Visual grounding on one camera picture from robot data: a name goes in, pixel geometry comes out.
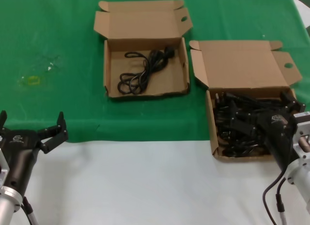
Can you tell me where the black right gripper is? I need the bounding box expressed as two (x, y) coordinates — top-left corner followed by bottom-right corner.
(228, 90), (306, 173)

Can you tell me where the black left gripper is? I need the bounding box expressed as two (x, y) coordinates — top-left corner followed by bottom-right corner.
(0, 110), (69, 195)

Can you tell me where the cardboard box with round hole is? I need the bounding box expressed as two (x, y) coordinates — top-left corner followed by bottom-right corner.
(93, 0), (194, 98)

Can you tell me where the green tablecloth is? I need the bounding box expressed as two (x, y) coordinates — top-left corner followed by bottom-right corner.
(0, 0), (310, 143)

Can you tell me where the white sheet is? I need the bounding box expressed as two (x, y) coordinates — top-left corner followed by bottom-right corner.
(292, 0), (310, 29)

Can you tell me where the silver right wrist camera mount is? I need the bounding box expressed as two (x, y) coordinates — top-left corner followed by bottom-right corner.
(293, 111), (310, 162)

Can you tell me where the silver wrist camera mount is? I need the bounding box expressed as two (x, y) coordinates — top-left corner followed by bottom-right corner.
(0, 147), (11, 186)
(293, 111), (310, 162)

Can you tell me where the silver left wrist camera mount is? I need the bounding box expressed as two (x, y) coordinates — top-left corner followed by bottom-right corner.
(0, 147), (11, 186)

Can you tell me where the cardboard box holding cables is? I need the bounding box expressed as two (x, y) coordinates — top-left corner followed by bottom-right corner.
(188, 40), (303, 162)

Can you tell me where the left arm cable silver connector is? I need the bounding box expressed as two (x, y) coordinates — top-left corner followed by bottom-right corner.
(22, 196), (39, 225)

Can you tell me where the arm cable silver connector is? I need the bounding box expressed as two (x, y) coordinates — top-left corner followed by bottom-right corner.
(22, 196), (39, 225)
(275, 180), (290, 225)

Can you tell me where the plain black right arm cable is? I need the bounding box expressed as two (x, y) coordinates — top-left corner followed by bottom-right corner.
(263, 172), (288, 225)

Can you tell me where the right arm cable silver connector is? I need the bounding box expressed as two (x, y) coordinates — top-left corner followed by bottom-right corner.
(275, 180), (290, 225)

